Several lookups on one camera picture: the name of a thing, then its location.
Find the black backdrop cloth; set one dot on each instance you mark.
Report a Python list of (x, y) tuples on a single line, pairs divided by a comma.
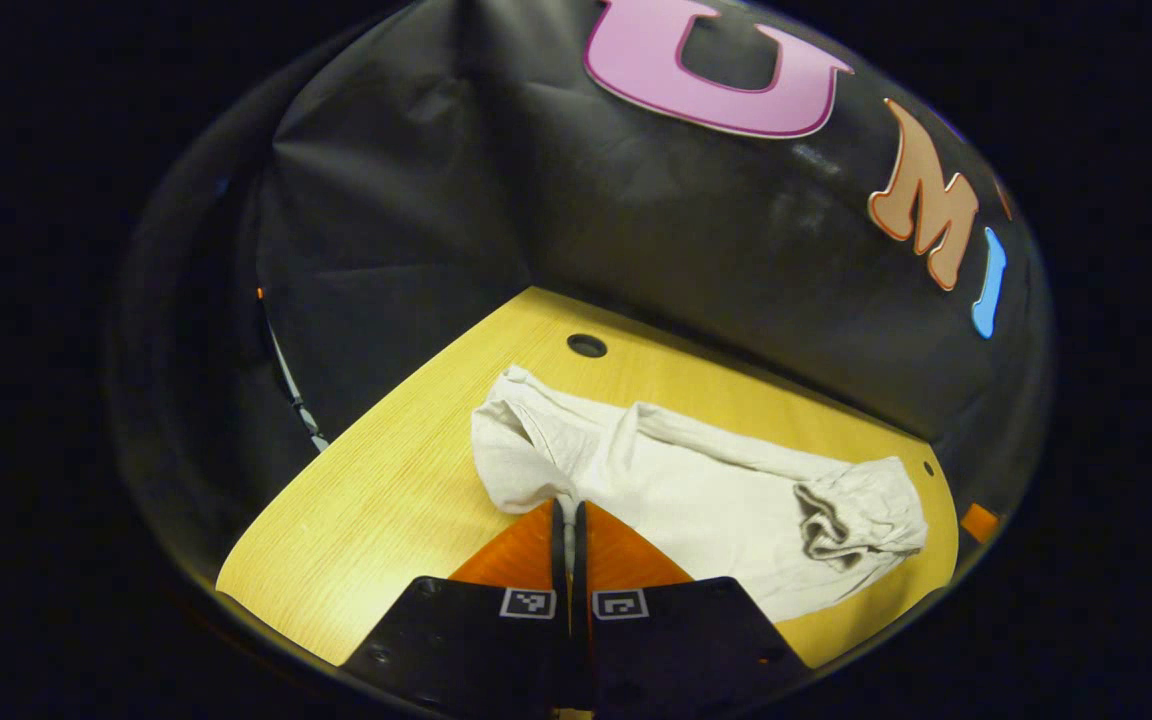
[(536, 200)]

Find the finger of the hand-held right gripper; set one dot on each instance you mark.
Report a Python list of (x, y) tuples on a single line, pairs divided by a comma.
[(979, 522)]

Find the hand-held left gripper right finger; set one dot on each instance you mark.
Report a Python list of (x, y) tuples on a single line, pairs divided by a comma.
[(676, 640)]

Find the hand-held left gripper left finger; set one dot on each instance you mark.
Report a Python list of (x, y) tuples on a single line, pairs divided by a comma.
[(476, 640)]

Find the white jeans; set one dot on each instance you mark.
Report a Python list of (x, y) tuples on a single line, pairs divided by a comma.
[(696, 500)]

